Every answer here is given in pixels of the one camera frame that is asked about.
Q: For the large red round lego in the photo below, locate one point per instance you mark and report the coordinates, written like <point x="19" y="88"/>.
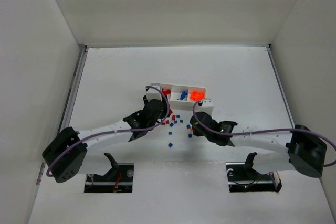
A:
<point x="166" y="92"/>

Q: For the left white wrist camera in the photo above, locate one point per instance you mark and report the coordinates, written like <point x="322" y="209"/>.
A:
<point x="152" y="93"/>

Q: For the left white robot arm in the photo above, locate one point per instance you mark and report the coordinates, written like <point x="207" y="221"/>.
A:
<point x="66" y="153"/>

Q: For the left metal rail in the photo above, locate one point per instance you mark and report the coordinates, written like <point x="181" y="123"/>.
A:
<point x="73" y="90"/>

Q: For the large orange round lego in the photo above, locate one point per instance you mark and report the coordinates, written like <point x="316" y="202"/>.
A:
<point x="197" y="95"/>

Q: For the metal rail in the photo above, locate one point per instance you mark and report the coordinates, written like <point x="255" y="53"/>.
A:
<point x="73" y="90"/>
<point x="289" y="114"/>

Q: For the large blue round lego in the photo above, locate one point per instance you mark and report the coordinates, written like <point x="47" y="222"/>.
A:
<point x="183" y="96"/>

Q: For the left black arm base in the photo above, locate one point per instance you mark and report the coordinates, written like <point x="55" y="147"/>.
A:
<point x="118" y="179"/>

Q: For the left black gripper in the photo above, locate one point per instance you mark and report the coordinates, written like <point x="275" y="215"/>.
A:
<point x="156" y="107"/>

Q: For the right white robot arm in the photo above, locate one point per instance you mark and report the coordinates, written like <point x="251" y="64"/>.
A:
<point x="287" y="149"/>

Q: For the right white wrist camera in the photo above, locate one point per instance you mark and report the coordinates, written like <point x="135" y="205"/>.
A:
<point x="205" y="105"/>

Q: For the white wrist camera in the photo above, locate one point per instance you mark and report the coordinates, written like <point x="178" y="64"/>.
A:
<point x="205" y="105"/>
<point x="152" y="93"/>

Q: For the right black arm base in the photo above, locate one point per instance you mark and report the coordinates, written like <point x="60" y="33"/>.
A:
<point x="242" y="178"/>

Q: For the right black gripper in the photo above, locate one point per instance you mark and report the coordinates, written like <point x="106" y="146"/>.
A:
<point x="200" y="123"/>

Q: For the right metal rail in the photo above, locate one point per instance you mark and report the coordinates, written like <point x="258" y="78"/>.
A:
<point x="289" y="114"/>

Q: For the white three-compartment tray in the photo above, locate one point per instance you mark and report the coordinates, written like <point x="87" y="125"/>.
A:
<point x="176" y="91"/>

